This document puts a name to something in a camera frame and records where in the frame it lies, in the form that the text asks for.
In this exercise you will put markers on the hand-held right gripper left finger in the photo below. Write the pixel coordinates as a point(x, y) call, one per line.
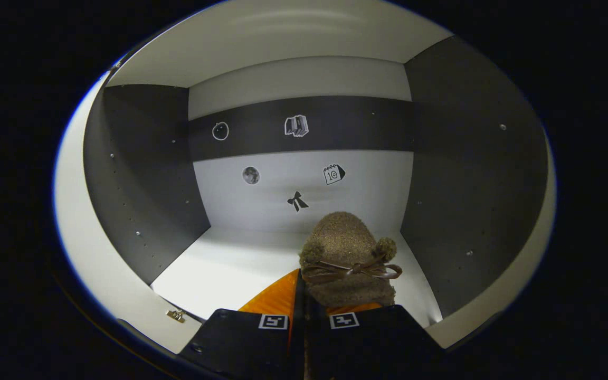
point(240, 343)

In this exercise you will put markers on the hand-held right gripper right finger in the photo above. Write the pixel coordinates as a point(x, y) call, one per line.
point(372, 343)

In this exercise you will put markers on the brown fuzzy slipper shoe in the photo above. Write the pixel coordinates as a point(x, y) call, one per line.
point(343, 243)

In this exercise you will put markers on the white shoe cabinet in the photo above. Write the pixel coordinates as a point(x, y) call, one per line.
point(304, 179)

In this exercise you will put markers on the metal door hinge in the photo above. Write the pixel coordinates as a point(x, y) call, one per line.
point(176, 315)

